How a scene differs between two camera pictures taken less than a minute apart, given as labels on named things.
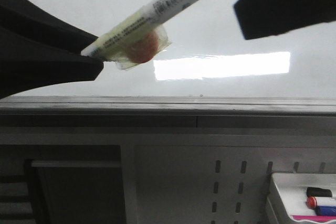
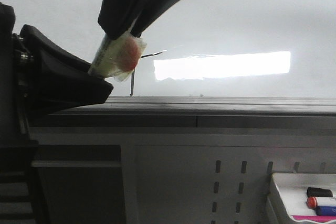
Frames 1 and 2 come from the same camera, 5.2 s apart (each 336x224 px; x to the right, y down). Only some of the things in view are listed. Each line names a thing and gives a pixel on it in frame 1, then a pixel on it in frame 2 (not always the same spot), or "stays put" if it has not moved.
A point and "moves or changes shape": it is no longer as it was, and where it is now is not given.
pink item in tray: x=324 y=219 stays put
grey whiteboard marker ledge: x=168 y=112 stays put
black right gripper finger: x=38 y=49 → x=38 y=77
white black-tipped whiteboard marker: x=136 y=40 moves or changes shape
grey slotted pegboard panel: x=210 y=184 stays put
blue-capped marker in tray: x=325 y=211 stays put
